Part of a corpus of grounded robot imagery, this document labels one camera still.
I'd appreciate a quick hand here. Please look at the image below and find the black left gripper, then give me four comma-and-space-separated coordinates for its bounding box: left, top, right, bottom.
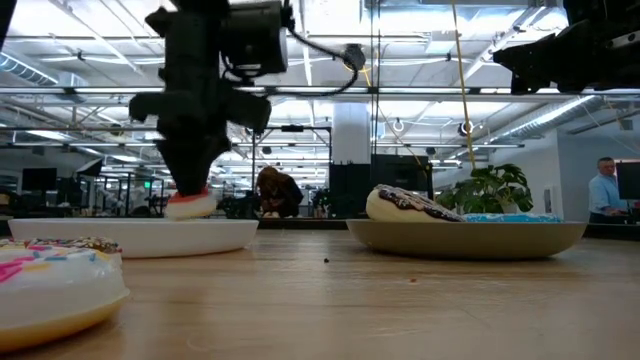
128, 0, 274, 196

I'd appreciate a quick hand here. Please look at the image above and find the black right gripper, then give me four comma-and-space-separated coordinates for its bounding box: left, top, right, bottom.
493, 0, 640, 95

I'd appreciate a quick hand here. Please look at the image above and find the small red iced donut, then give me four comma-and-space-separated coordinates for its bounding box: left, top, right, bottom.
164, 187, 219, 221

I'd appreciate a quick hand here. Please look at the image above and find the large blue iced donut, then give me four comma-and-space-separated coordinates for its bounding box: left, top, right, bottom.
460, 212, 564, 224

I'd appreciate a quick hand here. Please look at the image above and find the small white sprinkle donut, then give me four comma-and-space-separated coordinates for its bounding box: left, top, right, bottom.
0, 243, 131, 354

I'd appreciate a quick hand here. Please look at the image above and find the large chocolate iced donut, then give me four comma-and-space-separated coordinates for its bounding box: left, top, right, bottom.
365, 184, 466, 224

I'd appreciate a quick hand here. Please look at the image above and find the person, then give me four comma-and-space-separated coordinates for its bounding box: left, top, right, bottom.
255, 165, 305, 219
587, 156, 632, 225

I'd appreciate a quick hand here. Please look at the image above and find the white round plate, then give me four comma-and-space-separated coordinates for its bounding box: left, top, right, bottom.
7, 217, 260, 260

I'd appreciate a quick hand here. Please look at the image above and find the green potted plant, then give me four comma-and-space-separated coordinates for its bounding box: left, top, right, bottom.
436, 163, 535, 215

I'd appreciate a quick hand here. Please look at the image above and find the black monitor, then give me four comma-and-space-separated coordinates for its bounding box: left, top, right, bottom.
615, 160, 640, 201
20, 167, 59, 194

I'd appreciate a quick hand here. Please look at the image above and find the grey round plate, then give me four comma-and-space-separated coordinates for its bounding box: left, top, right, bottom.
345, 219, 587, 261

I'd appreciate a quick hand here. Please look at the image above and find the yellow cable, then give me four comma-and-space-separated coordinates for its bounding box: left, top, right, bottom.
449, 0, 477, 171

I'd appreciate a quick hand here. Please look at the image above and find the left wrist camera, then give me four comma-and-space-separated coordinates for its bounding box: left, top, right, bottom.
219, 0, 294, 80

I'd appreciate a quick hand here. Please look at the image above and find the left camera black cable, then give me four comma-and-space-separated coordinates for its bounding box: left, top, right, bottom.
269, 19, 367, 99

